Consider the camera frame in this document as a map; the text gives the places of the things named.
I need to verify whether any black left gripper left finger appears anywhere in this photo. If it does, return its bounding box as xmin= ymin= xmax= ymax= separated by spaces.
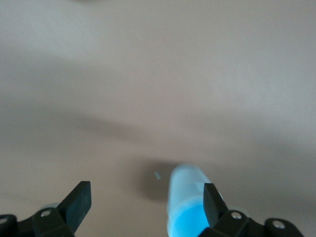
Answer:
xmin=0 ymin=181 xmax=91 ymax=237

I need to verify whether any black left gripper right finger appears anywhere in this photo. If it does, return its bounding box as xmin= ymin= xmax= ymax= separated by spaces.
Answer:
xmin=201 ymin=182 xmax=303 ymax=237

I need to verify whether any blue plastic cup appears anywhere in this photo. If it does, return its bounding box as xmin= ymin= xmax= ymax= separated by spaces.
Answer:
xmin=165 ymin=207 xmax=210 ymax=237
xmin=167 ymin=162 xmax=212 ymax=215

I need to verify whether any brown table cover cloth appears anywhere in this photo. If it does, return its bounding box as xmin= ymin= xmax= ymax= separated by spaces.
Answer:
xmin=0 ymin=0 xmax=316 ymax=237

